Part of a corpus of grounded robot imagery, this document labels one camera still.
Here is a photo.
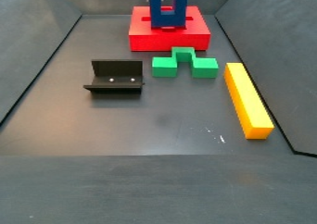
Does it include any red slotted board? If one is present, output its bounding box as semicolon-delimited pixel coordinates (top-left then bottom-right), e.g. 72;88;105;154
129;6;212;52

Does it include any blue U-shaped block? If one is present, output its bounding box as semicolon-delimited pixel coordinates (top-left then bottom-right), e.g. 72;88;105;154
149;0;187;28

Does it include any yellow long bar block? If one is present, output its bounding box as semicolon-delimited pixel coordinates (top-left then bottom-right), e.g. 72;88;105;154
225;63;276;140

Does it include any black angle bracket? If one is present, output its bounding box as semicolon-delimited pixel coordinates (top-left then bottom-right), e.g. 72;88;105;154
83;59;143;93

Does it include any green zigzag block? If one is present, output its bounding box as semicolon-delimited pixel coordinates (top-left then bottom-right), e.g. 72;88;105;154
153;47;220;79

